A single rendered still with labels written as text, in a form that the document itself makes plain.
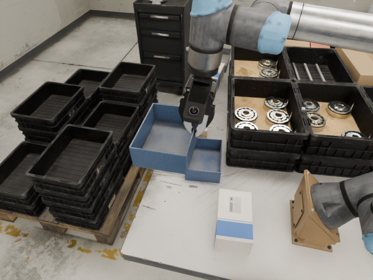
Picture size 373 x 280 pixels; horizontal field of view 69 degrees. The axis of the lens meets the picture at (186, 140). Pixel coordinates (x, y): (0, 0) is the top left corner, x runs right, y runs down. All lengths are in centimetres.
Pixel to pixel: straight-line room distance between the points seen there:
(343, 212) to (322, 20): 56
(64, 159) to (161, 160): 105
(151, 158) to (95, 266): 121
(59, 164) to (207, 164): 85
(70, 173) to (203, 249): 88
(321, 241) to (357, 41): 66
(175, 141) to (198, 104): 22
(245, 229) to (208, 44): 62
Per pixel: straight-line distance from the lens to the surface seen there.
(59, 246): 195
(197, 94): 62
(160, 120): 87
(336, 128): 138
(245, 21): 55
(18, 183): 201
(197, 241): 103
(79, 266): 185
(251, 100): 142
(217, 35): 57
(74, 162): 165
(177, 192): 113
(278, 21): 56
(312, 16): 68
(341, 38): 69
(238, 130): 107
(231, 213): 99
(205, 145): 128
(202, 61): 60
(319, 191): 97
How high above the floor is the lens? 162
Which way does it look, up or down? 43 degrees down
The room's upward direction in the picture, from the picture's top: straight up
